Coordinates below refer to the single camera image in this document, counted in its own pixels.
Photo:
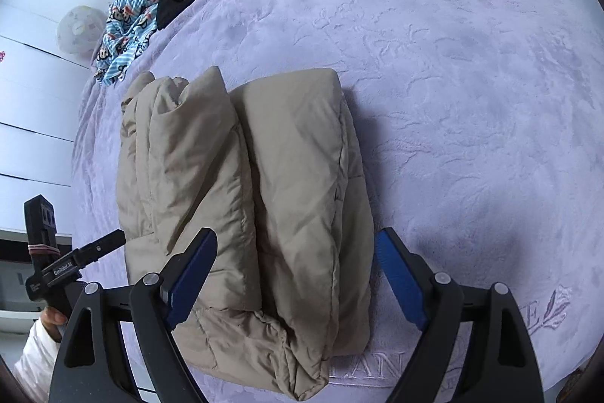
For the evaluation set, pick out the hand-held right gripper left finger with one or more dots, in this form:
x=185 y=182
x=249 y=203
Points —
x=188 y=275

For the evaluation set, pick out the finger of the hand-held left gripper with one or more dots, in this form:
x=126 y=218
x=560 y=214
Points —
x=99 y=247

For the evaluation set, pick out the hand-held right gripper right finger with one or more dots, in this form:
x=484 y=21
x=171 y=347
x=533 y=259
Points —
x=398 y=280

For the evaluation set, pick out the beige quilted down jacket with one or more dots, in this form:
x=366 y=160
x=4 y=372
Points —
x=292 y=171

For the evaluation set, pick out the person's left hand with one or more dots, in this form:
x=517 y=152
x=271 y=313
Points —
x=52 y=318

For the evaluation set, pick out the white cabinet with flower stickers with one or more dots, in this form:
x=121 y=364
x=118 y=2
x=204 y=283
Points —
x=33 y=101

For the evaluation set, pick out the purple embossed blanket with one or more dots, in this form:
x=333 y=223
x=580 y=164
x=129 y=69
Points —
x=448 y=77

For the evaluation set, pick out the blue monkey print garment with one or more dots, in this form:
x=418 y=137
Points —
x=125 y=34

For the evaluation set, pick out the white round dotted lamp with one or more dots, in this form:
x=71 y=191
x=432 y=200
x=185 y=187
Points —
x=80 y=30

